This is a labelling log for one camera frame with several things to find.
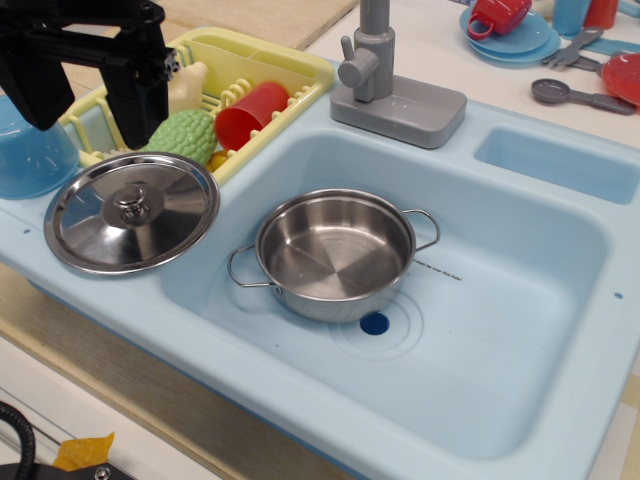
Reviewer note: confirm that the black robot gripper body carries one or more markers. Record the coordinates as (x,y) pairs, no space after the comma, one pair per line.
(84,32)

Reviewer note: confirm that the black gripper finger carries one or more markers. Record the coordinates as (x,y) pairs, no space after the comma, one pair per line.
(137,95)
(39,89)

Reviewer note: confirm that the steel pot lid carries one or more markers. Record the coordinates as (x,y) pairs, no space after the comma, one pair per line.
(131,213)

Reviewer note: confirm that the cream toy bottle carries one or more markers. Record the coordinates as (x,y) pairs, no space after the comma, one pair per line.
(185,89)

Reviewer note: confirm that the green bumpy toy vegetable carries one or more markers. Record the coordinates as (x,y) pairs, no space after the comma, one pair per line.
(189,133)

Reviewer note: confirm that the blue plastic bowl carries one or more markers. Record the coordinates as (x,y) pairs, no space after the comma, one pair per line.
(33,162)

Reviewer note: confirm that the red plastic cup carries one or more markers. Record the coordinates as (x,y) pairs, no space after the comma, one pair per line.
(252,112)

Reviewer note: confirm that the yellow toy piece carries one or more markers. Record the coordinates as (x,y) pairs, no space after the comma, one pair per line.
(217,159)

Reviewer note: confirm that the grey toy faucet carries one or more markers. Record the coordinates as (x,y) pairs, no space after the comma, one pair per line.
(372,97)

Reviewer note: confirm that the blue plate lower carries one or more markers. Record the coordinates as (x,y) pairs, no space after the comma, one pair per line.
(521,59)

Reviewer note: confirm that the blue plate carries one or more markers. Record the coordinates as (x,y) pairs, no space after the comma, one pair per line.
(521,59)
(530,34)

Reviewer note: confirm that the yellow tape piece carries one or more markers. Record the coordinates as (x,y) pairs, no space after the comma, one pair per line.
(82,453)

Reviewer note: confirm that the red mug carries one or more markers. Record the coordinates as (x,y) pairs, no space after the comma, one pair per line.
(499,17)

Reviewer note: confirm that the blue plate upper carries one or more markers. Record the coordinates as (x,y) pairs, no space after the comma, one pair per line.
(530,34)

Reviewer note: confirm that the grey toy spoon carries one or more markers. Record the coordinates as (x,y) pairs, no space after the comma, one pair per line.
(553,91)

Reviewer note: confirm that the grey toy fork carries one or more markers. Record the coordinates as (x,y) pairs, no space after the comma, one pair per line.
(570,54)

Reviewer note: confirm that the blue plastic cup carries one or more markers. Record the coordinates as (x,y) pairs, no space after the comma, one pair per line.
(569,16)

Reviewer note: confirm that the light blue toy sink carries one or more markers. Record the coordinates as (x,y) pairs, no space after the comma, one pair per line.
(508,346)

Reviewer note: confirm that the red cup at back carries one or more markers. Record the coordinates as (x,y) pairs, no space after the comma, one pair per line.
(601,14)

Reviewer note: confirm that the blue tray strip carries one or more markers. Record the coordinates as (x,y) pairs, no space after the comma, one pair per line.
(609,47)

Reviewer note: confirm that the red plate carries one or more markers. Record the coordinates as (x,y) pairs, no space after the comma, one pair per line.
(621,76)

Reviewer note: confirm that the steel pot with handles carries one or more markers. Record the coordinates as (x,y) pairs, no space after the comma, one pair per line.
(337,255)

